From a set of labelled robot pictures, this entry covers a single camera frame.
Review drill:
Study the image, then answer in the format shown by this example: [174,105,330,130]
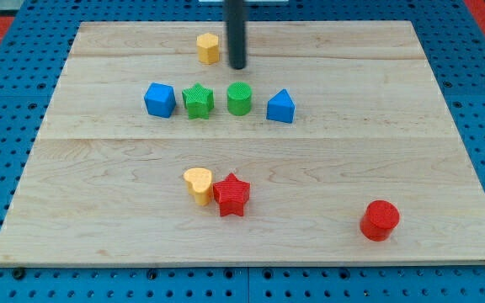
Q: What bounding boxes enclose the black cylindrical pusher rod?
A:
[224,0,247,70]

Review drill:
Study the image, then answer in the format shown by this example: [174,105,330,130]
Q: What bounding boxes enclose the blue triangular prism block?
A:
[266,89,296,124]

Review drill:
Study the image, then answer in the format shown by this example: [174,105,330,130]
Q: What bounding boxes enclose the blue cube block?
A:
[144,82,176,118]

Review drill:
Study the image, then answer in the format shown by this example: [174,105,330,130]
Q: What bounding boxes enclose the red cylinder block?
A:
[360,200,401,242]

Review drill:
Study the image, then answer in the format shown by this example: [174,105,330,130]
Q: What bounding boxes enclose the red star block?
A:
[213,173,250,216]

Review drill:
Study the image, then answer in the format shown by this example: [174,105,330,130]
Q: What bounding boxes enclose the yellow heart block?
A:
[183,167,213,206]

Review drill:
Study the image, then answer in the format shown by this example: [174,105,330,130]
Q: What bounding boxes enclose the light wooden board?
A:
[0,21,485,268]

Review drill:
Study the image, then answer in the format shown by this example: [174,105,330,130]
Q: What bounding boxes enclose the green cylinder block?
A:
[227,82,252,116]

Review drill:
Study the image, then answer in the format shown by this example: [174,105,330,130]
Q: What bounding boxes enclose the green star block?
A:
[182,82,214,120]

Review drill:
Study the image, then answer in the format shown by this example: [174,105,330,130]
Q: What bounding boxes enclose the yellow hexagon block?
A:
[196,33,220,65]

